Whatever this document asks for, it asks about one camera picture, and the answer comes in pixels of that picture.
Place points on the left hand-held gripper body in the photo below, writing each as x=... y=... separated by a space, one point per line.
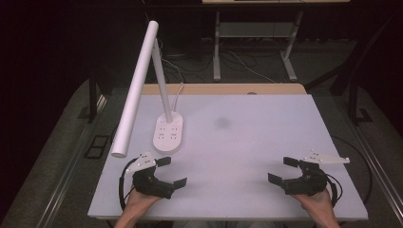
x=149 y=183

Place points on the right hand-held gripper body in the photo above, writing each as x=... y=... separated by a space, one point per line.
x=309 y=183

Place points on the white desk lamp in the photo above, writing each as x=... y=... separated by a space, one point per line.
x=136 y=91

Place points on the person's left hand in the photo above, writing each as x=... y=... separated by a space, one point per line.
x=139 y=201

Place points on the person's right hand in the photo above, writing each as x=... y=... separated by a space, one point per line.
x=316 y=204

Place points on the black metal stand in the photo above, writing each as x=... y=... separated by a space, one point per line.
x=92 y=98
x=356 y=91

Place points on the black floor frame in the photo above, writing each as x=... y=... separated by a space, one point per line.
x=96 y=146

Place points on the grey metal desk frame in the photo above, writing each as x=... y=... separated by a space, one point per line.
x=253 y=30

